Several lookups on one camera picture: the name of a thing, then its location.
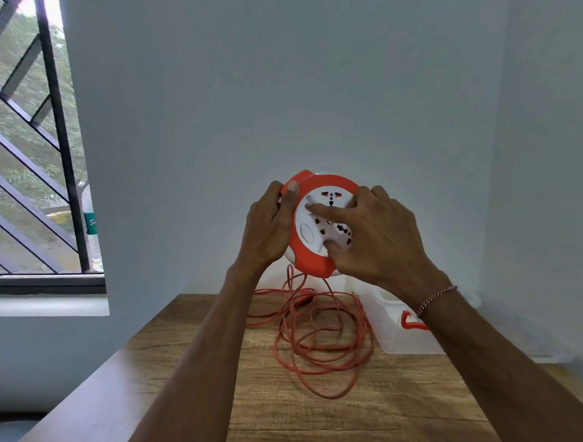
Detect person's left hand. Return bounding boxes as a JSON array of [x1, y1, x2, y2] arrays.
[[224, 179, 305, 281]]

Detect person's right hand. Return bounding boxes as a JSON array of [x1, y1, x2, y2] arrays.
[[304, 182, 454, 321]]

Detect orange white extension cord reel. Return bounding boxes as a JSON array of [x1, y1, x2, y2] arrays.
[[278, 167, 365, 281]]

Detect person's left forearm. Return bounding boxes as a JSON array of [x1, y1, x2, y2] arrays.
[[108, 264, 266, 442]]

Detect person's right forearm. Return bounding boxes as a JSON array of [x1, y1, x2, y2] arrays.
[[415, 280, 583, 442]]

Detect clear plastic storage box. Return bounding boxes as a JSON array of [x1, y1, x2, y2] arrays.
[[359, 281, 446, 359]]

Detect clear bottle with green label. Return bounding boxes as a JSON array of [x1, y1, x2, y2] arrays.
[[79, 181, 105, 274]]

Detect black metal window grille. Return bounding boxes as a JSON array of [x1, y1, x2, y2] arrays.
[[0, 0, 93, 278]]

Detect orange extension cable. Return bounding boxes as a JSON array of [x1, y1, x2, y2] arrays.
[[244, 260, 377, 404]]

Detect red white thread bracelet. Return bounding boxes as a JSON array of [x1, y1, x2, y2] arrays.
[[414, 284, 460, 319]]

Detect black window frame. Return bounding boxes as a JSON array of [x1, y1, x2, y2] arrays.
[[0, 269, 107, 299]]

